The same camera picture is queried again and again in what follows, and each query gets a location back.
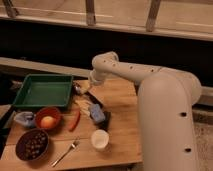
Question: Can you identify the blue crumpled cloth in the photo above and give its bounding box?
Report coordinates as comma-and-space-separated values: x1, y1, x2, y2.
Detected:
14, 111, 35, 128

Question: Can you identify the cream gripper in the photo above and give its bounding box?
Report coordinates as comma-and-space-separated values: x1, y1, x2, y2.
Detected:
80, 70, 102, 94

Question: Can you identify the white plastic cup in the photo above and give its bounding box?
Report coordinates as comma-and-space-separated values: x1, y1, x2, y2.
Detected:
91, 129, 109, 151

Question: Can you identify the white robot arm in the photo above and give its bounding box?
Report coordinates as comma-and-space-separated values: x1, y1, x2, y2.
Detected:
88, 51, 202, 171

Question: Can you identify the pale yellow cloth piece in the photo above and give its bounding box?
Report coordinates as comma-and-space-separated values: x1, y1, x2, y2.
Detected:
75, 100, 92, 116

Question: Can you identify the yellow round fruit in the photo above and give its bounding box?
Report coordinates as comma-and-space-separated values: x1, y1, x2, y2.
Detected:
40, 116, 55, 129

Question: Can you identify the silver metal fork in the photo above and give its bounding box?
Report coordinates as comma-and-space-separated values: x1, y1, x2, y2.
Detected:
51, 138, 80, 167

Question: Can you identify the black block under sponge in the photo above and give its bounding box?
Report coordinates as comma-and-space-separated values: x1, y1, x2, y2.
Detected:
99, 111, 111, 131

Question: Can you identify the dark bowl with nuts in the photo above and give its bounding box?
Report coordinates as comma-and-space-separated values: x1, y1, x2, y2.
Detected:
15, 129, 49, 161

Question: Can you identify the orange bowl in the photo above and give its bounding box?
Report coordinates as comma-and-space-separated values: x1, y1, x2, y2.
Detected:
35, 107, 61, 130

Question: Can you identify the red chili pepper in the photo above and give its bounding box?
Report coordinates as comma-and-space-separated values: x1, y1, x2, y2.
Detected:
68, 110, 81, 131

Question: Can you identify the green plastic tray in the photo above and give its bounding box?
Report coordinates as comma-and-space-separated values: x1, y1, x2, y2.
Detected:
13, 74, 73, 109

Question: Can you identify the black handled brush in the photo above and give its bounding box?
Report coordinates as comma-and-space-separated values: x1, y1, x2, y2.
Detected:
73, 82, 103, 107

